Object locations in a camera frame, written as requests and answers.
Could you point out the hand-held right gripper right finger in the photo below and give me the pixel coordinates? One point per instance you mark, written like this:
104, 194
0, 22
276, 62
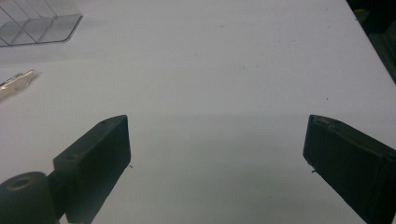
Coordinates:
351, 165

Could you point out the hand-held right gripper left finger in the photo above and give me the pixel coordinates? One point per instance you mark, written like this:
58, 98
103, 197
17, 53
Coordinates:
93, 161

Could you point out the clear acrylic organizer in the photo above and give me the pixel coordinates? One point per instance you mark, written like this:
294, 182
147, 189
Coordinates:
46, 28

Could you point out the white table cover sheet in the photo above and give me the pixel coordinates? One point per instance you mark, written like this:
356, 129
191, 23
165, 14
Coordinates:
218, 77

